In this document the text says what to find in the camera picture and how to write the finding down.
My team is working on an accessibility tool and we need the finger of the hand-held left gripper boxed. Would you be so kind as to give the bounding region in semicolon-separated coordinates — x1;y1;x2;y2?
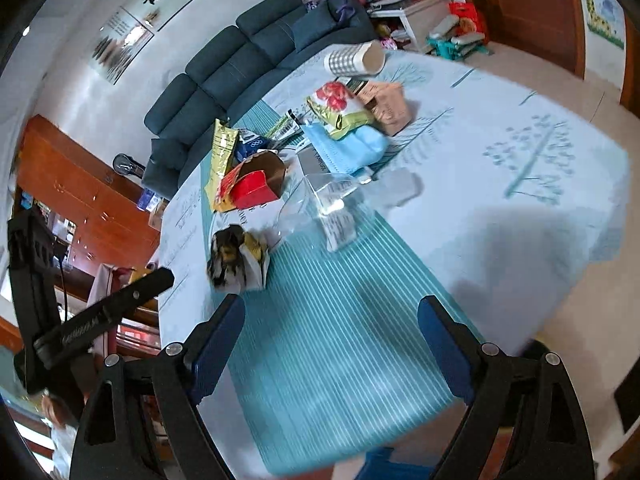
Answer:
102;267;176;322

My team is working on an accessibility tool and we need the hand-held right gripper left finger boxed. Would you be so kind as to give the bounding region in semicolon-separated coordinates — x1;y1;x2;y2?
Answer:
70;294;247;480

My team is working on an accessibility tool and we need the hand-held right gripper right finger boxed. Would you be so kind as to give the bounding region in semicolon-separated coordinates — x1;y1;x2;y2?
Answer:
417;295;596;480

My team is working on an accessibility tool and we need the blue face mask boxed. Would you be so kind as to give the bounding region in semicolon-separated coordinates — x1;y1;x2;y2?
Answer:
302;122;390;171

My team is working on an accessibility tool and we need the tomato print snack packet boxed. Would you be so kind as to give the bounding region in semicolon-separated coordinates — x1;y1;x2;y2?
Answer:
306;81;377;142

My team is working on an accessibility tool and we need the chair with white cloth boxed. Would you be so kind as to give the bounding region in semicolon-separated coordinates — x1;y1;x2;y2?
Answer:
87;262;161;361

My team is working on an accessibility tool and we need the small cardboard box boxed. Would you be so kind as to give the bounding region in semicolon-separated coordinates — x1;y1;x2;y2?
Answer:
137;187;171;231

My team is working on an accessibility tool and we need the crumpled black and white wrapper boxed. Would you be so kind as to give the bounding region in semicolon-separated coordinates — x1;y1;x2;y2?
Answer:
207;225;271;292

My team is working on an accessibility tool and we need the wooden cabinet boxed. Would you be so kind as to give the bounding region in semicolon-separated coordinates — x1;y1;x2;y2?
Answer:
10;115;161;361

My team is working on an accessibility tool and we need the black fan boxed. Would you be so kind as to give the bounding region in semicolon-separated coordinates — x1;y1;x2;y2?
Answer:
112;154;146;177

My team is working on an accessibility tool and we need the blue plastic object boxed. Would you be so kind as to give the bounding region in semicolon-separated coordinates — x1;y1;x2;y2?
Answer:
365;447;441;480

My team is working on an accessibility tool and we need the gold snack packet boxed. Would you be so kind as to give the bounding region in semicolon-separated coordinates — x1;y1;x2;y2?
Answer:
205;119;240;213

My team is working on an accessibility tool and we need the red and brown paper carton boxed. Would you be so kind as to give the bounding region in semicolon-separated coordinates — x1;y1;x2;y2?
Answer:
220;152;288;211

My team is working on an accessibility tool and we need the blue and white packet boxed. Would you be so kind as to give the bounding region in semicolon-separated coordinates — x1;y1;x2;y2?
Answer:
235;130;273;161

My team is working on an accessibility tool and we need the clear plastic box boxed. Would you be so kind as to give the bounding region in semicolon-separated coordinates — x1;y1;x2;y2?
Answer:
277;172;375;253

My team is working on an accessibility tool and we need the tree print tablecloth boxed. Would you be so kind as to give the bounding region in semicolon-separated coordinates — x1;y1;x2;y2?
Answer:
157;47;631;478

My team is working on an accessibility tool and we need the grey flat packet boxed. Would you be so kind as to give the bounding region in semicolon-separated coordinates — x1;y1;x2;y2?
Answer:
295;147;341;176

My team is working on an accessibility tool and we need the green and black wrapper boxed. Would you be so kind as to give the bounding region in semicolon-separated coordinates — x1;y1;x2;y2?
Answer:
265;110;303;141

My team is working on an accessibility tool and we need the dark blue sofa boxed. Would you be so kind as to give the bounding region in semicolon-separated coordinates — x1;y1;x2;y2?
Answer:
141;0;381;201

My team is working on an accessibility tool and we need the brown and green paper bag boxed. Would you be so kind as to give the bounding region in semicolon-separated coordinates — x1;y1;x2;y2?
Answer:
350;79;410;137

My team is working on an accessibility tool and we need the teal stepper machine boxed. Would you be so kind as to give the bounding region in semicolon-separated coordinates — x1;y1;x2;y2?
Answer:
426;15;493;58

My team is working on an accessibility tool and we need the grey checked paper cup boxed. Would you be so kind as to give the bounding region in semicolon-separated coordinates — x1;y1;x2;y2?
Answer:
324;40;387;77

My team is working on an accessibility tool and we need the dark blue cushion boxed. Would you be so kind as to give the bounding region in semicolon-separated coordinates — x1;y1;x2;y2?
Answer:
292;10;342;52

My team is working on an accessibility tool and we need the pink patterned bag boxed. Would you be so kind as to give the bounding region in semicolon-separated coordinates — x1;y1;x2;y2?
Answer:
375;20;401;51

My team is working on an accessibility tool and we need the red gift bag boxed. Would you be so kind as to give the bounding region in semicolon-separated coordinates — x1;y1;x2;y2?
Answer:
448;2;487;36

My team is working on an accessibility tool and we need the white side table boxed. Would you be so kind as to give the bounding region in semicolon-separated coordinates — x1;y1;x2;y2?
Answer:
370;0;453;53

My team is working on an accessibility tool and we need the purple ribbon bag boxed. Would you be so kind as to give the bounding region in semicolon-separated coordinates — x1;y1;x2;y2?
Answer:
325;0;362;27

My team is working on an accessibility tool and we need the wooden door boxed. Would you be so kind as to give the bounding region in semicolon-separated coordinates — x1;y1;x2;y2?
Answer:
450;0;588;78

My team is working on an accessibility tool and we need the glass framed wall picture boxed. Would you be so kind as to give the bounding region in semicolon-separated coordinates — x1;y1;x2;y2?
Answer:
90;7;155;85

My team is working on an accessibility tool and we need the colourful wall chart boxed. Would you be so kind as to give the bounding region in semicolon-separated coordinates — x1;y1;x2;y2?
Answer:
575;0;627;51

